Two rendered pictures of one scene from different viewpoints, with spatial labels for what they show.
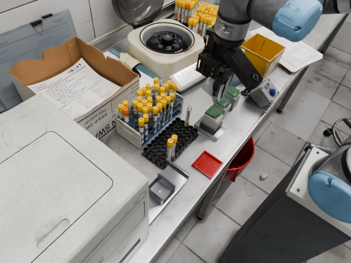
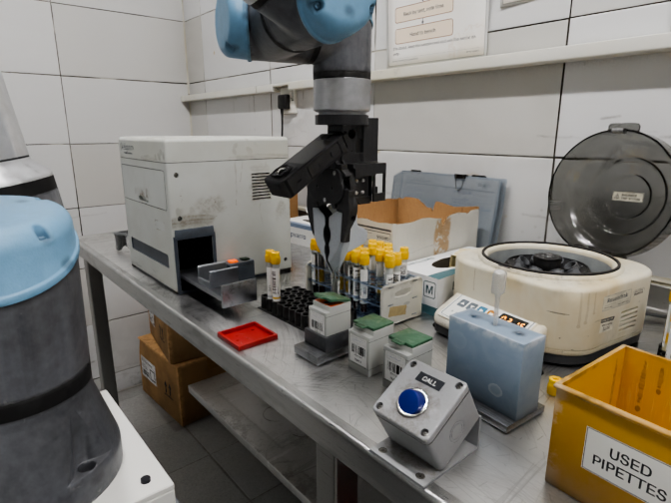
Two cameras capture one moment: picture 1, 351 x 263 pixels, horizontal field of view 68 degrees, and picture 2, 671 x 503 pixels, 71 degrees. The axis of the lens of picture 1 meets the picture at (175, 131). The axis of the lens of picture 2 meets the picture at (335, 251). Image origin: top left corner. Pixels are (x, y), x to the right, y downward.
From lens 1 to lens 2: 1.09 m
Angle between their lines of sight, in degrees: 89
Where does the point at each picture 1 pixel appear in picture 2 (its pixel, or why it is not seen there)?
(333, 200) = not seen: hidden behind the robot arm
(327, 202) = not seen: hidden behind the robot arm
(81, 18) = (527, 206)
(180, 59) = (477, 267)
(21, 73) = (406, 209)
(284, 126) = not seen: outside the picture
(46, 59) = (434, 213)
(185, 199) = (203, 315)
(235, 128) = (324, 381)
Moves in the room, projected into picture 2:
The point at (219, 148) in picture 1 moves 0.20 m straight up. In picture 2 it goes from (275, 352) to (271, 217)
